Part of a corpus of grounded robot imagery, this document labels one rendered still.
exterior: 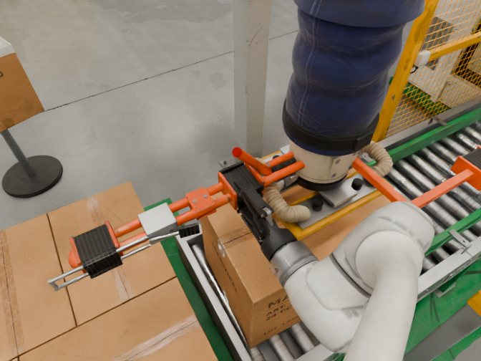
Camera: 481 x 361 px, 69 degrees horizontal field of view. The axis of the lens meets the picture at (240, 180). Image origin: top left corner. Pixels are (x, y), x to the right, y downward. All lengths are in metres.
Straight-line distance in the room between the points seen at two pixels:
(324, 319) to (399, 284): 0.19
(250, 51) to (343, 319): 1.51
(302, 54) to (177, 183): 1.89
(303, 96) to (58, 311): 1.21
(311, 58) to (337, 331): 0.50
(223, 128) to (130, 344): 1.93
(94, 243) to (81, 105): 2.71
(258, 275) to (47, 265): 0.97
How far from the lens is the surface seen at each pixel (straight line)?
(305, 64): 0.73
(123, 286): 1.52
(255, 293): 1.00
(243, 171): 0.86
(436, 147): 2.22
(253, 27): 1.86
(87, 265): 0.76
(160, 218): 0.79
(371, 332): 0.47
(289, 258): 0.70
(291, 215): 0.87
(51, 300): 1.60
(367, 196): 1.03
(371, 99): 0.78
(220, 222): 1.11
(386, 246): 0.59
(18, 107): 2.28
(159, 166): 2.65
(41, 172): 2.87
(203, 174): 2.54
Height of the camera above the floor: 1.86
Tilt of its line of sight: 48 degrees down
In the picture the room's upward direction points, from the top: straight up
